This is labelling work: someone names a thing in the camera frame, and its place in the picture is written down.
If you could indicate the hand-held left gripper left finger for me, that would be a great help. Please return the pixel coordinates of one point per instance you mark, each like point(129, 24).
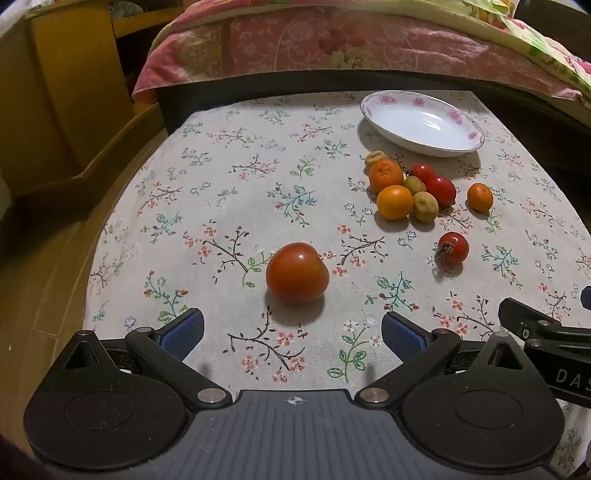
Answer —
point(182, 333)

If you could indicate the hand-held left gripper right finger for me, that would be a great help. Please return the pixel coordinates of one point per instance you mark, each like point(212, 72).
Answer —
point(400, 334)

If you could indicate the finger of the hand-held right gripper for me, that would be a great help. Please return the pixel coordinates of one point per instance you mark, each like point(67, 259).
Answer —
point(587, 297)
point(515, 314)

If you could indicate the red cherry tomato with stem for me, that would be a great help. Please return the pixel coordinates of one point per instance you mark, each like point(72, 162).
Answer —
point(455, 249)

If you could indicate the large red tomato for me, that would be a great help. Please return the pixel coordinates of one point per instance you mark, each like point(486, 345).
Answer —
point(298, 272)

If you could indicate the small orange mandarin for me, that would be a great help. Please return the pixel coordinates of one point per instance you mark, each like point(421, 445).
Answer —
point(480, 197)

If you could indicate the smooth orange mandarin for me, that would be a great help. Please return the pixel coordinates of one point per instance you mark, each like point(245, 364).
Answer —
point(395, 202)

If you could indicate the wrinkled orange mandarin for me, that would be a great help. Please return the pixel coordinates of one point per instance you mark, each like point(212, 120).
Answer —
point(385, 175)

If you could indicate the dented yellow longan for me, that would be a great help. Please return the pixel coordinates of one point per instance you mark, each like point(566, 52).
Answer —
point(375, 158)

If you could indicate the white floral rimmed plate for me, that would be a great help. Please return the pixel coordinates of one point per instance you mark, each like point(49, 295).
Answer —
point(422, 122)

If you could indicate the floral tablecloth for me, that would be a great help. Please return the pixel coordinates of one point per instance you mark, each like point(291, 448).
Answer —
point(207, 207)

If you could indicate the green pink floral quilt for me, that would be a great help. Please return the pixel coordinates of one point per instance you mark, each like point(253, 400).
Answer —
point(545, 46)

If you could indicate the wooden cabinet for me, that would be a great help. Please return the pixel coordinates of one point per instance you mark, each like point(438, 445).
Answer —
point(69, 92)

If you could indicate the pink floral bedsheet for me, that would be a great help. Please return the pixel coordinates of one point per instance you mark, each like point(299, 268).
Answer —
point(300, 41)

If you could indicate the dark bed frame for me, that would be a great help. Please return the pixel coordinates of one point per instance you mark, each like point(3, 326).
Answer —
point(277, 83)

